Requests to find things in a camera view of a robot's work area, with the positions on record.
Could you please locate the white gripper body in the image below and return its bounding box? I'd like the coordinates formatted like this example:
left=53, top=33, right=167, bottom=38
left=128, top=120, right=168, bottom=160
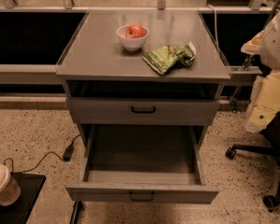
left=245, top=70, right=280, bottom=133

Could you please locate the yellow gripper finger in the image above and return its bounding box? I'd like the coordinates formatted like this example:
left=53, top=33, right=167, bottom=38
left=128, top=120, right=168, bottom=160
left=241, top=31, right=264, bottom=55

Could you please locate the green jalapeno chip bag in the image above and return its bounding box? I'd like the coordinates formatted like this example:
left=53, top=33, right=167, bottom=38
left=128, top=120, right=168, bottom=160
left=143, top=42, right=196, bottom=75

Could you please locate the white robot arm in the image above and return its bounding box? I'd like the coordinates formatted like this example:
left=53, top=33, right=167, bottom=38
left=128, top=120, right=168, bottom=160
left=241, top=10, right=280, bottom=133

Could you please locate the grey drawer cabinet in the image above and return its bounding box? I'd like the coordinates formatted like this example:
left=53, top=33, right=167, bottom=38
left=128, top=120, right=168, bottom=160
left=55, top=8, right=231, bottom=147

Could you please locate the open grey lower drawer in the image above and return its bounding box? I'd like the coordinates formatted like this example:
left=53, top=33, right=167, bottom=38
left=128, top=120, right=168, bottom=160
left=66, top=125, right=218, bottom=204

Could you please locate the closed grey upper drawer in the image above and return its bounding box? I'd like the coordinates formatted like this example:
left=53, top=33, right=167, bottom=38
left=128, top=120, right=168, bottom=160
left=67, top=97, right=218, bottom=126

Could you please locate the metal clamp rod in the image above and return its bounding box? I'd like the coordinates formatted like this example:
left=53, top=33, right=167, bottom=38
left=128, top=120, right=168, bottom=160
left=230, top=55, right=254, bottom=112

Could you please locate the black office chair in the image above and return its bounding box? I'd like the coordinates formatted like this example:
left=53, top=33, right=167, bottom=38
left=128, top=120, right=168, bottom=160
left=225, top=111, right=280, bottom=212

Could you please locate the red apple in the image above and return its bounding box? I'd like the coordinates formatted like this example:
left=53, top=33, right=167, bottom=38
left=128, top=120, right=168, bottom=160
left=125, top=23, right=147, bottom=38

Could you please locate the white ceramic bowl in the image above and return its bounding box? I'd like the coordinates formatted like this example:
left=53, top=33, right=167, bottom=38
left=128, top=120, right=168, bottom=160
left=117, top=25, right=149, bottom=51

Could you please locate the black side table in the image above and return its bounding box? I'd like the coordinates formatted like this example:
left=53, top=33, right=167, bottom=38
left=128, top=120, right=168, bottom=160
left=0, top=173, right=46, bottom=224

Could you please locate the white lidded paper cup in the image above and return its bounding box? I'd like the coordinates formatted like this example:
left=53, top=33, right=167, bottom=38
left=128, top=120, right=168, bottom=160
left=0, top=164, right=21, bottom=206

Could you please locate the black power adapter cable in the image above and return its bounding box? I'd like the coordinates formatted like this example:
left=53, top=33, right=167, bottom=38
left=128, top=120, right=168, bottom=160
left=3, top=133, right=82, bottom=174

